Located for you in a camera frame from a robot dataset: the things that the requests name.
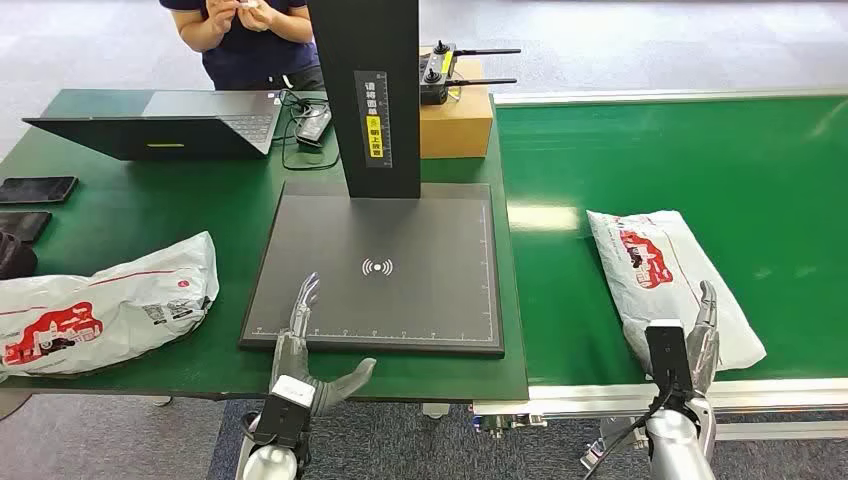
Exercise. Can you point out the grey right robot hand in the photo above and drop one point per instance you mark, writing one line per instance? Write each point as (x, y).
(703, 351)

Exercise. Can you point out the person's right hand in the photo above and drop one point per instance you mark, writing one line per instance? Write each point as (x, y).
(222, 14)

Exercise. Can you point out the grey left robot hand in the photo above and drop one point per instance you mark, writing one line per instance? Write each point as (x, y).
(291, 358)

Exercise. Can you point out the person's left hand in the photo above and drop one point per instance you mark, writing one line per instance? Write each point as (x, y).
(258, 14)

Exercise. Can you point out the white courier bag red print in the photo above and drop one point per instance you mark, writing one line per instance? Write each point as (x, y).
(112, 311)
(662, 278)

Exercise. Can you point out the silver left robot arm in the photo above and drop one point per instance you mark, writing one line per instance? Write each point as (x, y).
(268, 464)

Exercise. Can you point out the person's right forearm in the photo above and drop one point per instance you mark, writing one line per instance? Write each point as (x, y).
(195, 30)

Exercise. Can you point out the person's left forearm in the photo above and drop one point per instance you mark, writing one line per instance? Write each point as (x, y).
(291, 26)

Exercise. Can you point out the black inbound scanner machine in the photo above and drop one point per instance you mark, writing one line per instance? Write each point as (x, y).
(397, 311)

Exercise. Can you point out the green conveyor belt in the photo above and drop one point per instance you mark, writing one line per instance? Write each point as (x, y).
(662, 166)

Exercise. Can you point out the brown cardboard box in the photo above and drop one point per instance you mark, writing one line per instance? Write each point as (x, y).
(457, 126)

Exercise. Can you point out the person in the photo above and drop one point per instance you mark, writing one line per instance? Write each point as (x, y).
(258, 56)

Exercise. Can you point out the black power adapter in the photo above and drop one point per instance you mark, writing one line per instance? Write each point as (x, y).
(314, 126)

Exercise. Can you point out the dark grey laptop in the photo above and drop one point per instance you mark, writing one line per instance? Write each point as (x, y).
(166, 136)

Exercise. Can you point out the black remote controller with antennas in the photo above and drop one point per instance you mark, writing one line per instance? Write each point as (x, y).
(434, 83)

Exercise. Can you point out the black rounded object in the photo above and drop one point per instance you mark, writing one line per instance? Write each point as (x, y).
(14, 258)

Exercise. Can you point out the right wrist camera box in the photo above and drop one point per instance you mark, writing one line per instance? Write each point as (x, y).
(669, 358)

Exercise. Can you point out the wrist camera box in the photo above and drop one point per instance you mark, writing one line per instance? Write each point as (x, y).
(669, 358)
(285, 411)

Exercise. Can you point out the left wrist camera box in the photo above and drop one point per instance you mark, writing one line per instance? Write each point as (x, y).
(285, 411)

